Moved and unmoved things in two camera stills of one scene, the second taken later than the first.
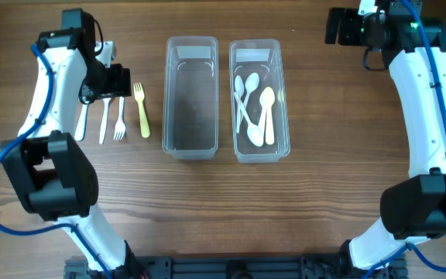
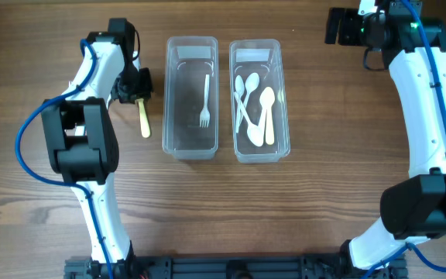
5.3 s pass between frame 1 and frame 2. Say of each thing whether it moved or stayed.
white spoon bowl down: stayed
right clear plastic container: stayed
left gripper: moved
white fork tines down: moved
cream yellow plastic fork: stayed
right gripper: stayed
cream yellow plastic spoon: stayed
